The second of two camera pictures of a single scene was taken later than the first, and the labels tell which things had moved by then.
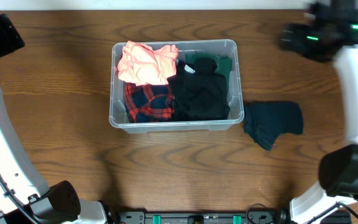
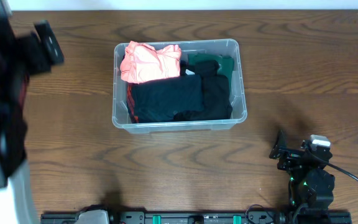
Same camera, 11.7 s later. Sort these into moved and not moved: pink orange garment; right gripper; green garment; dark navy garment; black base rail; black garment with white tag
Moved: dark navy garment; right gripper
Not moved: green garment; black garment with white tag; pink orange garment; black base rail
